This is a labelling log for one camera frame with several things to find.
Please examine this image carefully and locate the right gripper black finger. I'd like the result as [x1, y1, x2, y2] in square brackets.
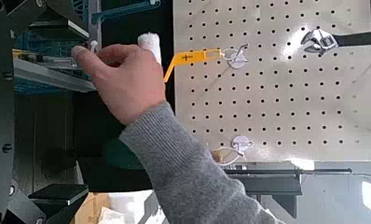
[6, 183, 89, 224]
[6, 0, 89, 40]

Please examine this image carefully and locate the grey knit sleeve forearm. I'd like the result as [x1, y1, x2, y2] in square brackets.
[117, 101, 287, 224]

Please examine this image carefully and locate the blue grey plastic crate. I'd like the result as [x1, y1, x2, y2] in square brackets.
[12, 0, 161, 94]

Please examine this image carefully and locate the grey-sleeved person's hand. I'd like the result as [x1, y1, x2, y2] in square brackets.
[71, 43, 168, 125]

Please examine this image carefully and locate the brown cardboard box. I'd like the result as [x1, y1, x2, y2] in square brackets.
[70, 191, 110, 224]

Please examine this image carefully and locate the black back panel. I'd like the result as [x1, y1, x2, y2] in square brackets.
[71, 12, 175, 171]

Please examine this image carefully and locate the white pegboard hook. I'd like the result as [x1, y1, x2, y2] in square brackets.
[221, 43, 250, 69]
[211, 134, 254, 166]

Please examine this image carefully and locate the black metal stand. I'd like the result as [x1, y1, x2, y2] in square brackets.
[224, 167, 352, 218]

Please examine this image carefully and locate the cream metal pegboard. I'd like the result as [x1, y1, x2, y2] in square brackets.
[172, 0, 371, 162]

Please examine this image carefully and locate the paint roller yellow handle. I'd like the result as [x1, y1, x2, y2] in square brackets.
[137, 32, 224, 83]

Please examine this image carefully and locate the adjustable wrench black handle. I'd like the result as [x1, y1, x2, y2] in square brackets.
[300, 28, 371, 55]

